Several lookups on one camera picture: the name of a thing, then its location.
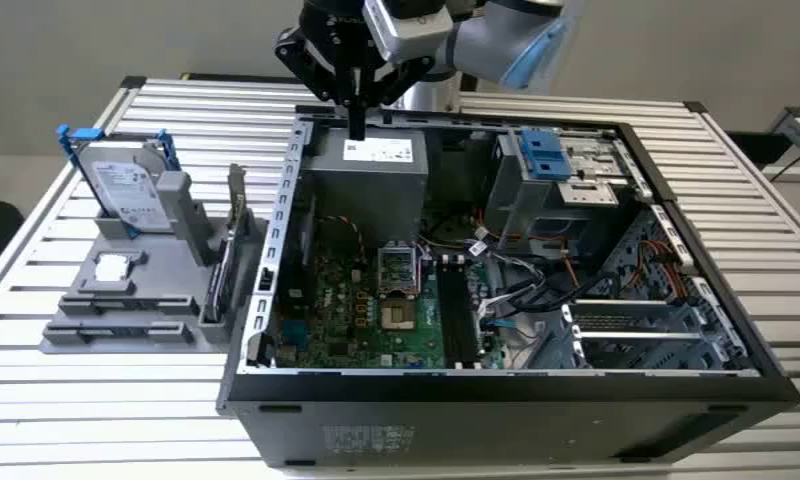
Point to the green graphics card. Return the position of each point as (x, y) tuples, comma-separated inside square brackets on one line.
[(228, 260)]

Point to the orange square inductor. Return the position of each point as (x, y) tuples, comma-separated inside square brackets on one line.
[(358, 323)]

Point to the silver CPU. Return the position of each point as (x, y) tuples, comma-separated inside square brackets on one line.
[(113, 267)]

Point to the black RAM slot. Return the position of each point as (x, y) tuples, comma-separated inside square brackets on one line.
[(470, 310), (445, 310), (453, 310), (462, 310)]

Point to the blue port connector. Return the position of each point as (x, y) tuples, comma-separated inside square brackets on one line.
[(293, 334)]

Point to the green motherboard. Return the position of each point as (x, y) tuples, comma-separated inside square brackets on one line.
[(380, 350)]

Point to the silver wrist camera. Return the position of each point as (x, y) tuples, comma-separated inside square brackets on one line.
[(406, 30)]

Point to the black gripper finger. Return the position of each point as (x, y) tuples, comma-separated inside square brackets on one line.
[(302, 65), (406, 77)]

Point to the hard disk in blue carrier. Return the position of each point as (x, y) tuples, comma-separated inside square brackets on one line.
[(122, 185)]

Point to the CPU socket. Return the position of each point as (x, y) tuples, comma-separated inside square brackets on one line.
[(397, 316)]

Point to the black PC case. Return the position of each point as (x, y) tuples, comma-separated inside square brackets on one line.
[(440, 425)]

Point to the metal disk bay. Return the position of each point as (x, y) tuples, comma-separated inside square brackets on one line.
[(633, 335)]

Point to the black square chip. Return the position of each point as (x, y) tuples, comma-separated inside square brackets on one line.
[(338, 349)]

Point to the blue plastic drive carrier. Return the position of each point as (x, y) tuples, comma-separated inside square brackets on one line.
[(543, 155)]

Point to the grey power supply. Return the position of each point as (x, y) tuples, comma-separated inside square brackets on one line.
[(366, 200)]

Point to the grey parts rack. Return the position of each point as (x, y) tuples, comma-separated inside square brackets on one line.
[(166, 270)]

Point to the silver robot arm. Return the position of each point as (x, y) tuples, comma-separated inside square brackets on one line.
[(480, 40)]

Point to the metal drive cage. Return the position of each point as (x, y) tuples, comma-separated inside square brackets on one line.
[(527, 210)]

